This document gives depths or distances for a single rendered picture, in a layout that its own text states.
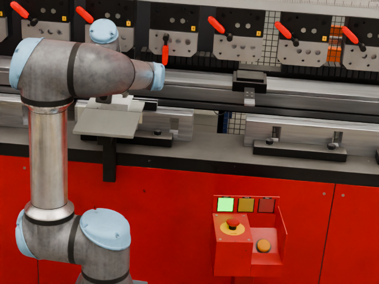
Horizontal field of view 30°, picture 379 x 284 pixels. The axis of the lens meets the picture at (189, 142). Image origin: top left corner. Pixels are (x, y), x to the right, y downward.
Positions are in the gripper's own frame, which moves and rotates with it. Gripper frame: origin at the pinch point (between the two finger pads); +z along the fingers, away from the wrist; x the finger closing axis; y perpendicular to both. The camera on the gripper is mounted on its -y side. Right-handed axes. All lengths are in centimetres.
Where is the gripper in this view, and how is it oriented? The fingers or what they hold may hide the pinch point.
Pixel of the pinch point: (114, 96)
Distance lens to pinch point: 223.3
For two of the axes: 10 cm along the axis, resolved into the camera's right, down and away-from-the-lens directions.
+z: 0.0, 4.1, 9.1
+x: -10.0, -0.8, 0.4
